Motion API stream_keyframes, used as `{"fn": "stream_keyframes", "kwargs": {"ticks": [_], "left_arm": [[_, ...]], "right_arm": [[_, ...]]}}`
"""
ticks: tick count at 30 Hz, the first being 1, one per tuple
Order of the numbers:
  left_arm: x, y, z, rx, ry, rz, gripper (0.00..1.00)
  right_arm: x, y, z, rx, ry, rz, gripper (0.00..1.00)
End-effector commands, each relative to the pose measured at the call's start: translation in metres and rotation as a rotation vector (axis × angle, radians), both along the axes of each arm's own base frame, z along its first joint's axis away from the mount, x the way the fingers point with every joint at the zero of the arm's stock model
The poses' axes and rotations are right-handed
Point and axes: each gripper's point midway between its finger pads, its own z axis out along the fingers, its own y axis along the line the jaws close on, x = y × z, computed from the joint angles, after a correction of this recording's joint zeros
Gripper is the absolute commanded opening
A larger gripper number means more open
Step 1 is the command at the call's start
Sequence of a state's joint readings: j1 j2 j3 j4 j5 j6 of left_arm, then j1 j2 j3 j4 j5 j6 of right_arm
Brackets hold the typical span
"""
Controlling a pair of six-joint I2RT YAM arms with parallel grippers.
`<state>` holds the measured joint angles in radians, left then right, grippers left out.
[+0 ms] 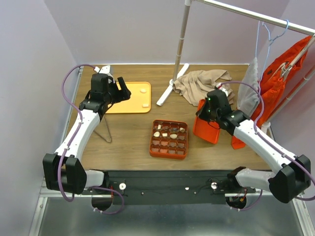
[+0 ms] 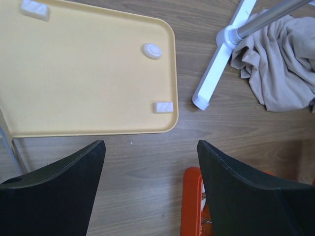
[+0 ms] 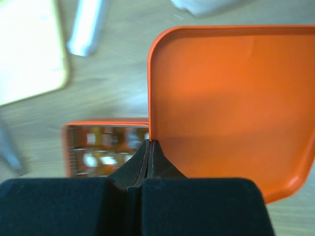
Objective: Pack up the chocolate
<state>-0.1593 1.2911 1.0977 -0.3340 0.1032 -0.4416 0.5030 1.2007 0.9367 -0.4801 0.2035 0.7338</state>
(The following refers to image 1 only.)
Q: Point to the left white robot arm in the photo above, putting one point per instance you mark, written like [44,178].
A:
[63,170]

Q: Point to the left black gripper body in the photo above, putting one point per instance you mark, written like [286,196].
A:
[112,89]

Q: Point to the blue wire hanger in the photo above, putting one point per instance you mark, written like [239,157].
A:
[270,40]

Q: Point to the small orange cloth piece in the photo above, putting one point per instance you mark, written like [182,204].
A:
[236,143]

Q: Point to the beige crumpled cloth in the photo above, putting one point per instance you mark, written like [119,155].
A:
[195,85]

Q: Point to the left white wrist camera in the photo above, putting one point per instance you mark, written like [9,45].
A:
[107,69]

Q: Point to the orange box lid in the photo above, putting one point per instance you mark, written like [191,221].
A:
[207,131]

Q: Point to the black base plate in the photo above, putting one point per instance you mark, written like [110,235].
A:
[168,187]

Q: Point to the orange garment on hanger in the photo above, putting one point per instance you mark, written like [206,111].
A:
[272,84]

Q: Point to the grey garment on hanger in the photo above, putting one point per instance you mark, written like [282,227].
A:
[248,99]

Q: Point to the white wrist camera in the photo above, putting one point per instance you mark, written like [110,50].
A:
[107,69]
[227,91]

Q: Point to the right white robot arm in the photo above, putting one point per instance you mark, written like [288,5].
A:
[289,175]

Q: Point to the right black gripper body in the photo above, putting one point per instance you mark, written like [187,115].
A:
[206,113]

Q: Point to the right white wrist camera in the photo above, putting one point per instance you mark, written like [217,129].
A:
[227,91]

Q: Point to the wooden clothes hanger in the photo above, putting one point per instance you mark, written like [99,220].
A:
[286,70]

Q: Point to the orange compartment box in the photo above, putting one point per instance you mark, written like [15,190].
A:
[166,147]

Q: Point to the aluminium rail frame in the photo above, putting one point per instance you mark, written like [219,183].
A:
[129,150]

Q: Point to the light orange tray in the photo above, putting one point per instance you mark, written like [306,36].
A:
[134,104]

